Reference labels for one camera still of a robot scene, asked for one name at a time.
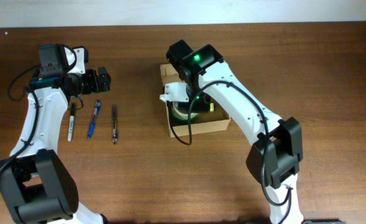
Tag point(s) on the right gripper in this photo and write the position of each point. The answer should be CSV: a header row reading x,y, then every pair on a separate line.
x,y
199,104

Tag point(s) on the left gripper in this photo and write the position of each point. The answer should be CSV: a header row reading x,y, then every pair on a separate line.
x,y
96,81

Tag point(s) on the cream masking tape roll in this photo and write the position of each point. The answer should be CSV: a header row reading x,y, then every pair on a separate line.
x,y
175,104

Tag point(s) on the blue pen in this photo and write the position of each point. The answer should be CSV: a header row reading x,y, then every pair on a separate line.
x,y
97,108

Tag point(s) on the green tape roll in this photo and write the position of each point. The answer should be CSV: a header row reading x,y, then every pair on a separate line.
x,y
182,116

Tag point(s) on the black and white marker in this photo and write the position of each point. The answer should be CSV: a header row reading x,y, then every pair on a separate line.
x,y
71,122

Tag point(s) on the black pen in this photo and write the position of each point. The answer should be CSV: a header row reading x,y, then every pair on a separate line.
x,y
114,124

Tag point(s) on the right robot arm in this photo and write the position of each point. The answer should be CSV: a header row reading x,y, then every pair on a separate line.
x,y
206,81

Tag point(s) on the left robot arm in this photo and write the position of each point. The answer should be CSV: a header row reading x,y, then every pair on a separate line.
x,y
35,185

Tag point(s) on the open cardboard box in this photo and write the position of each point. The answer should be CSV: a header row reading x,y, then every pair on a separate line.
x,y
218,120

